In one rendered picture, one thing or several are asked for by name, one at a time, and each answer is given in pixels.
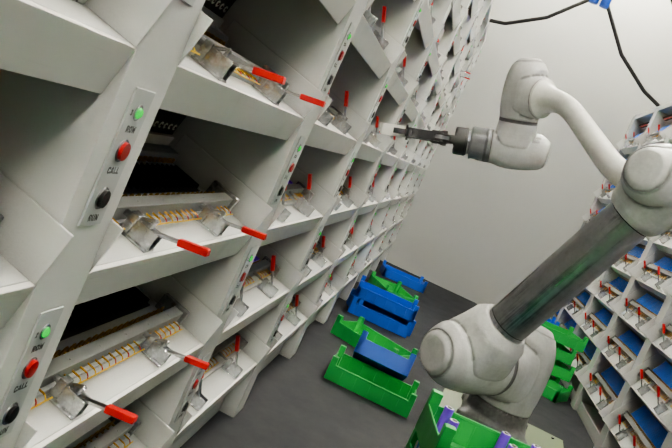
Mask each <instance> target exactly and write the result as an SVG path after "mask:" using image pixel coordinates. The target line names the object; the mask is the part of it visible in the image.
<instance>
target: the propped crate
mask: <svg viewBox="0 0 672 448"><path fill-rule="evenodd" d="M368 334H369V332H367V331H365V330H363V332H362V334H361V337H360V339H359V341H358V343H357V345H356V347H355V349H354V353H353V358H355V359H358V360H360V361H362V362H364V363H366V364H368V365H370V366H372V367H374V368H376V369H378V370H380V371H382V372H384V373H386V374H388V375H390V376H393V377H395V378H397V379H399V380H401V381H403V380H404V379H405V378H407V377H408V374H409V372H410V370H411V368H412V365H413V363H414V361H415V359H416V356H417V355H415V354H413V353H411V355H410V357H409V359H406V358H404V357H402V356H400V355H398V354H396V353H394V352H392V351H390V350H388V349H386V348H384V347H381V346H379V345H377V344H375V343H373V342H371V341H369V340H367V339H366V338H367V336H368Z"/></svg>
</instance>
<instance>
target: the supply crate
mask: <svg viewBox="0 0 672 448"><path fill-rule="evenodd" d="M443 396H444V395H443V393H442V392H441V391H438V390H436V389H432V391H431V394H430V396H429V398H428V400H427V402H426V404H425V406H424V408H423V410H422V413H421V415H420V417H419V419H418V421H417V423H416V425H415V429H416V433H417V437H418V442H419V446H420V448H494V446H495V444H496V442H497V440H498V438H499V436H500V434H501V432H498V431H496V430H494V429H492V428H489V427H487V426H485V425H483V424H480V423H478V422H476V421H474V420H471V419H469V418H467V417H465V416H462V415H460V414H458V413H455V412H454V413H453V415H452V417H451V418H454V419H456V420H457V421H458V422H459V425H458V428H457V430H456V427H455V426H452V425H450V424H448V423H444V425H443V427H442V429H441V431H440V433H439V432H438V429H437V426H436V424H437V422H438V420H439V418H440V416H441V414H442V412H443V409H444V407H442V406H440V403H441V401H442V399H443ZM509 443H511V444H515V445H516V446H517V447H518V448H531V446H530V445H528V444H526V443H523V442H521V441H519V440H516V439H514V438H512V437H511V438H510V440H509V442H508V444H509ZM508 444H507V446H506V448H507V447H508Z"/></svg>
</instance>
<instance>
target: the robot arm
mask: <svg viewBox="0 0 672 448"><path fill-rule="evenodd" d="M548 75H549V73H548V69H547V67H546V65H545V63H544V62H543V61H542V60H541V59H538V58H520V59H518V60H517V61H516V62H514V63H513V65H512V66H511V68H510V69H509V72H508V74H507V77H506V80H505V83H504V87H503V91H502V96H501V103H500V116H499V121H498V124H497V127H496V130H495V129H490V128H489V129H488V128H482V127H476V126H474V127H473V128H472V131H470V129H469V128H465V127H459V126H458V127H456V131H455V135H450V134H448V131H444V130H443V131H438V130H432V131H430V130H423V129H417V128H411V127H409V125H406V126H401V125H395V124H389V123H383V122H382V123H381V128H380V134H385V135H391V136H397V137H403V138H405V140H408V138H410V139H411V138H413V139H419V140H425V141H430V142H431V143H434V144H440V145H441V146H446V144H453V148H452V153H453V154H456V155H462V156H464V155H465V154H468V157H467V158H468V159H469V158H470V159H475V160H477V161H482V162H488V163H492V164H494V165H496V166H498V167H502V168H506V169H513V170H539V169H541V168H543V167H544V166H545V165H546V164H547V162H548V159H549V155H550V148H551V143H550V142H549V140H548V139H547V138H545V137H544V136H543V135H540V134H537V126H538V121H539V119H540V118H545V117H547V116H548V115H550V113H556V114H558V115H560V116H561V117H562V118H563V119H564V120H565V121H566V123H567V124H568V126H569V127H570V129H571V130H572V132H573V133H574V135H575V136H576V138H577V139H578V141H579V142H580V144H581V145H582V147H583V148H584V150H585V151H586V153H587V154H588V156H589V157H590V159H591V160H592V161H593V163H594V164H595V166H596V167H597V169H598V170H599V171H600V172H601V174H602V175H603V176H604V177H605V178H606V179H607V180H608V181H609V182H610V183H612V184H613V185H614V186H616V187H615V188H614V190H613V193H612V196H611V202H610V203H609V204H608V205H607V206H606V207H605V208H604V209H602V210H601V211H600V212H599V213H598V214H597V215H596V216H595V217H593V218H592V219H591V220H590V221H589V222H588V223H587V224H585V225H584V226H583V227H582V228H581V229H580V230H579V231H578V232H576V233H575V234H574V235H573V236H572V237H571V238H570V239H569V240H567V241H566V242H565V243H564V244H563V245H562V246H561V247H560V248H558V249H557V250H556V251H555V252H554V253H553V254H552V255H550V256H549V257H548V258H547V259H546V260H545V261H544V262H543V263H541V264H540V265H539V266H538V267H537V268H536V269H535V270H534V271H532V272H531V273H530V274H529V275H528V276H527V277H526V278H524V279H523V280H522V281H521V282H520V283H519V284H518V285H517V286H515V287H514V288H513V289H512V290H511V291H510V292H509V293H508V294H506V295H505V296H504V297H503V298H502V299H501V300H500V301H498V302H497V303H496V304H478V305H476V306H475V307H473V308H471V309H469V310H468V311H466V312H464V313H462V314H460V315H458V316H456V317H454V318H452V319H450V320H449V321H448V320H446V321H442V322H440V323H438V324H437V325H435V326H434V327H433V328H431V329H430V330H429V331H428V332H427V333H426V334H425V336H424V338H423V340H422V342H421V346H420V359H421V363H422V365H423V367H424V369H425V370H426V372H427V373H428V374H429V376H430V378H431V379H433V380H434V381H435V382H436V383H437V384H439V385H441V386H442V387H444V388H446V389H449V390H452V391H455V392H459V393H463V394H462V397H461V398H462V405H461V407H459V408H458V409H457V411H456V413H458V414H460V415H462V416H465V417H467V418H469V419H471V420H474V421H476V422H478V423H480V424H483V425H485V426H487V427H489V428H492V429H494V430H496V431H498V432H502V431H507V432H508V433H509V434H510V435H511V437H512V438H514V439H516V440H519V441H521V442H523V443H526V444H527V441H526V439H525V433H526V429H527V427H528V424H527V422H528V420H529V417H530V415H531V413H532V411H533V409H534V408H535V406H536V405H537V403H538V401H539V399H540V397H541V395H542V393H543V391H544V389H545V387H546V385H547V382H548V380H549V378H550V375H551V373H552V370H553V367H554V363H555V358H556V341H555V340H554V336H553V333H552V332H551V331H549V330H548V329H546V328H545V327H543V326H541V325H542V324H543V323H544V322H546V321H547V320H548V319H549V318H550V317H552V316H553V315H554V314H555V313H556V312H558V311H559V310H560V309H561V308H562V307H564V306H565V305H566V304H567V303H568V302H570V301H571V300H572V299H573V298H574V297H575V296H577V295H578V294H579V293H580V292H581V291H583V290H584V289H585V288H586V287H587V286H589V285H590V284H591V283H592V282H593V281H595V280H596V279H597V278H598V277H599V276H601V275H602V274H603V273H604V272H605V271H606V270H608V269H609V268H610V267H611V266H612V265H614V264H615V263H616V262H617V261H618V260H620V259H621V258H622V257H623V256H624V255H626V254H627V253H628V252H629V251H630V250H632V249H633V248H634V247H635V246H636V245H637V244H639V243H640V242H641V241H642V240H643V239H645V238H646V237H654V236H658V235H660V234H662V233H664V232H666V231H668V230H670V229H672V144H665V143H658V144H650V145H646V146H643V147H641V148H639V149H637V150H636V151H634V152H633V153H632V154H631V155H630V156H629V157H628V158H627V160H625V159H624V158H623V157H622V156H621V155H620V154H619V153H618V151H617V150H616V149H615V148H614V146H613V145H612V144H611V142H610V141H609V140H608V139H607V137H606V136H605V135H604V133H603V132H602V131H601V129H600V128H599V127H598V126H597V124H596V123H595V122H594V120H593V119H592V118H591V116H590V115H589V114H588V113H587V111H586V110H585V109H584V108H583V106H582V105H581V104H580V103H579V102H578V101H577V100H576V99H575V98H573V97H572V96H571V95H569V94H567V93H565V92H563V91H561V90H559V89H557V88H556V85H555V83H554V82H553V81H552V80H550V79H549V78H548Z"/></svg>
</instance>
